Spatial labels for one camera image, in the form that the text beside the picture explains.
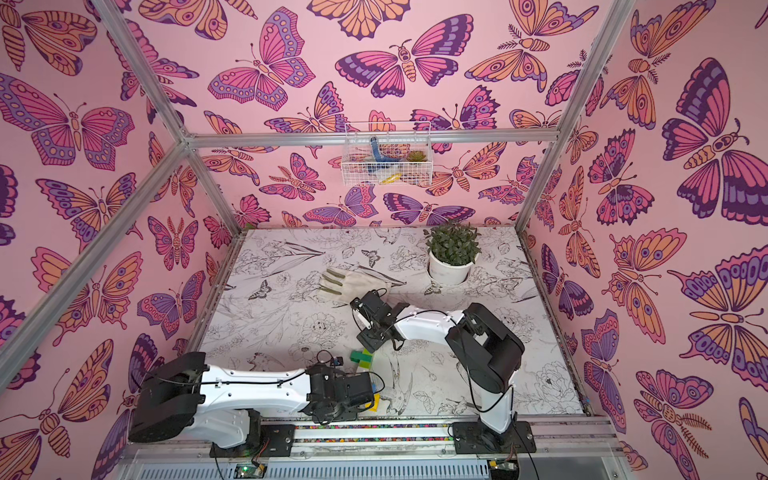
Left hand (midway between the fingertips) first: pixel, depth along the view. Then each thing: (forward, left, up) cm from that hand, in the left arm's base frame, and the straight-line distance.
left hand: (352, 413), depth 77 cm
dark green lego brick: (+14, -2, +1) cm, 14 cm away
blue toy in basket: (+66, -6, +33) cm, 74 cm away
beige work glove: (+40, +6, +1) cm, 40 cm away
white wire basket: (+68, -11, +34) cm, 76 cm away
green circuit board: (-12, +24, -1) cm, 27 cm away
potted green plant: (+41, -28, +18) cm, 53 cm away
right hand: (+23, -5, 0) cm, 24 cm away
